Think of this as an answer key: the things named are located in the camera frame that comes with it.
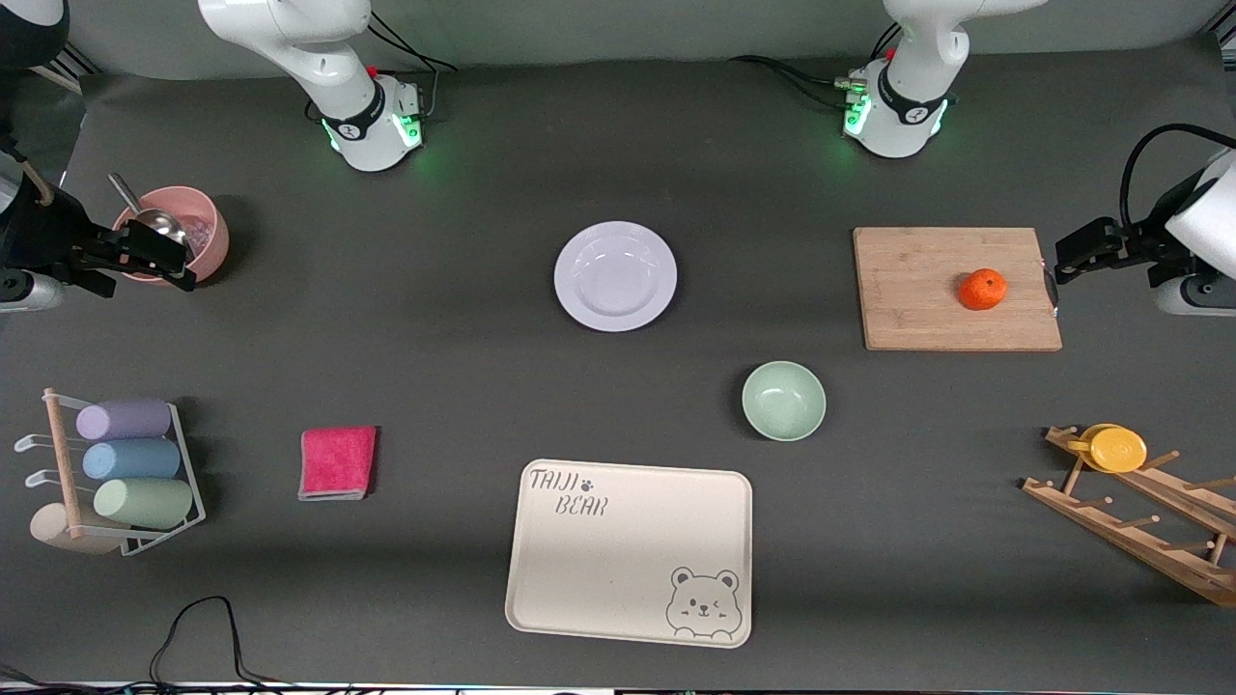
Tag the orange fruit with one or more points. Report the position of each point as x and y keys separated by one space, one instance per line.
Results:
x=983 y=290

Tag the aluminium frame profile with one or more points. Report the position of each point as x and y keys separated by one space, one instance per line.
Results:
x=72 y=72

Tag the yellow cup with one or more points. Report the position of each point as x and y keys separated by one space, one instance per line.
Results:
x=1117 y=450

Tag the metal scoop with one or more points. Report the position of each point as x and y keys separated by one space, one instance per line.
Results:
x=159 y=224

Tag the wooden peg drying rack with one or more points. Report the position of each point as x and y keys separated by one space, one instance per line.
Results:
x=1130 y=536

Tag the pale green bowl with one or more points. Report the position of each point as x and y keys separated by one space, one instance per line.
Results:
x=783 y=401

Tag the wooden cutting board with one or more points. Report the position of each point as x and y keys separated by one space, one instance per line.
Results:
x=917 y=290

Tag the beige cup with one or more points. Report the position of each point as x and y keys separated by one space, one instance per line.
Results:
x=50 y=529

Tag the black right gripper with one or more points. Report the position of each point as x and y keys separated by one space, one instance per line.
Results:
x=43 y=235

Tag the pale purple granules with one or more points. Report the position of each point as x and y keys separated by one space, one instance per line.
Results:
x=200 y=232

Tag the white round plate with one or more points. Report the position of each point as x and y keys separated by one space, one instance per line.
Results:
x=615 y=276

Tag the cream tray with bear print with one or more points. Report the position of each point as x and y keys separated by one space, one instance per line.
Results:
x=618 y=550

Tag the pink folded cloth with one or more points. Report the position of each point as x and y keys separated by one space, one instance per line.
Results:
x=337 y=462

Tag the green cup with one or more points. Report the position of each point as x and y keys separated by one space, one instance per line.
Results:
x=143 y=503

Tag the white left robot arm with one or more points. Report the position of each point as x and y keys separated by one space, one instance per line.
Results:
x=908 y=97

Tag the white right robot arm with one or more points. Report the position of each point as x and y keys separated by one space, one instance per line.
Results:
x=290 y=39

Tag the pink bowl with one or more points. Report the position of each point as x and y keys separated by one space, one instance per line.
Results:
x=214 y=241

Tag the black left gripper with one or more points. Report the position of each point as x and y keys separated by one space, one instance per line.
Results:
x=1146 y=242

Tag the blue cup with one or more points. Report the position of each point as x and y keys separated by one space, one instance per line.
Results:
x=131 y=459

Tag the purple cup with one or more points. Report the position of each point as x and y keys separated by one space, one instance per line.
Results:
x=124 y=420

